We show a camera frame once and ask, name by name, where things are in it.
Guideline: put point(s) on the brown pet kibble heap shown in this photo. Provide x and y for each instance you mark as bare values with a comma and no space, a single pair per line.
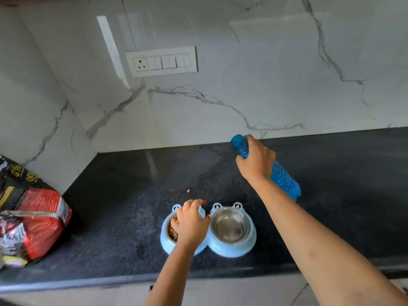
173,235

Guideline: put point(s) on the red and black pet food bag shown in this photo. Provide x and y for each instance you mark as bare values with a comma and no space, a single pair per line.
38,219

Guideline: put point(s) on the white wall switch panel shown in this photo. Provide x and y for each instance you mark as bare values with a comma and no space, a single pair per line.
161,61

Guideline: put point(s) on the blue plastic water bottle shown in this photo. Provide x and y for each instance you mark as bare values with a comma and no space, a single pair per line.
284,181

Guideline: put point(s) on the person's right thumb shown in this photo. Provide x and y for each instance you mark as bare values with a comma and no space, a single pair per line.
241,161

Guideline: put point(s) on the light blue double bowl stand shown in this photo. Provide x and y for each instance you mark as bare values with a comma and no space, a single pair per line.
236,250

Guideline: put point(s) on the person's left hand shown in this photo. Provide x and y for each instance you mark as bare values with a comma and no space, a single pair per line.
190,224

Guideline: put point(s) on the empty steel pet bowl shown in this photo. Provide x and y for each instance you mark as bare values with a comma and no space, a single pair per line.
231,225

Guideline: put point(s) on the person's right forearm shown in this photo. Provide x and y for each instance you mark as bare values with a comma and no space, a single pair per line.
318,248

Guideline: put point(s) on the person's left forearm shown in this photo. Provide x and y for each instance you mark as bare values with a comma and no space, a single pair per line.
170,277

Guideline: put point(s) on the steel pet bowl with kibble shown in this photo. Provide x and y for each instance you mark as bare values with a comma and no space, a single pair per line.
167,231

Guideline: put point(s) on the person's left thumb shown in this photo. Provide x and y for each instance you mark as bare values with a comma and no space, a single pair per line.
207,220

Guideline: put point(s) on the person's right hand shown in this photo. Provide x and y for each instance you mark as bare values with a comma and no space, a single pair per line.
258,162

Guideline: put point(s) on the light cabinet front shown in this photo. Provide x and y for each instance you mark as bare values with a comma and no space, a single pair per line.
242,291

